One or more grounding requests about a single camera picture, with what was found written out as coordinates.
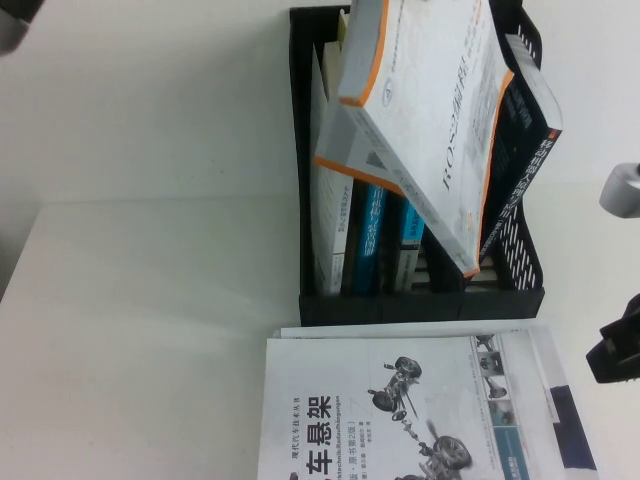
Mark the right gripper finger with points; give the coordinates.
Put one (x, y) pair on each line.
(617, 360)

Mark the white orange ROS2 book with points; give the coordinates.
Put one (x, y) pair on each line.
(430, 125)

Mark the white book with navy patch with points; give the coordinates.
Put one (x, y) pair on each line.
(575, 425)

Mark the black plastic book stand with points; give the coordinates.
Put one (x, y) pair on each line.
(430, 310)

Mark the dark navy robot book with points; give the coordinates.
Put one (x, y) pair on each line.
(530, 150)

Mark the light blue DTC book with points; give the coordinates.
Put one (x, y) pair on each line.
(410, 235)

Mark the white car suspension book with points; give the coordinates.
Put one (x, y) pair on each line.
(350, 400)

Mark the thick blue-spined book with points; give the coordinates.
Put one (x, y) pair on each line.
(367, 240)

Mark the thin white book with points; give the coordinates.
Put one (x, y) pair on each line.
(330, 225)

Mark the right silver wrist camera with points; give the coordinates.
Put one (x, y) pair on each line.
(620, 192)

